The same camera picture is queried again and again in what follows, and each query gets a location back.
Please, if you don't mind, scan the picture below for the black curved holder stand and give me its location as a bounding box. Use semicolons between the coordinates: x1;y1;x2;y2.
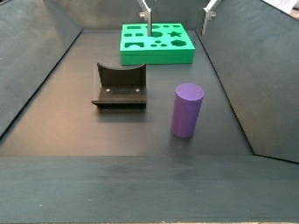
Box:
91;63;147;107

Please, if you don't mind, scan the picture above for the purple cylinder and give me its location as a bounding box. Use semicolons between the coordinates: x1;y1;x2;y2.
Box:
171;83;205;138

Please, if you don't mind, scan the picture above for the green foam shape board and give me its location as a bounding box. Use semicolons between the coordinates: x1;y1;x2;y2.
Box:
119;24;195;65

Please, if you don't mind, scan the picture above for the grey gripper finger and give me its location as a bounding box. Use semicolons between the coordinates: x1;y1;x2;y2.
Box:
137;0;153;36
201;0;221;35

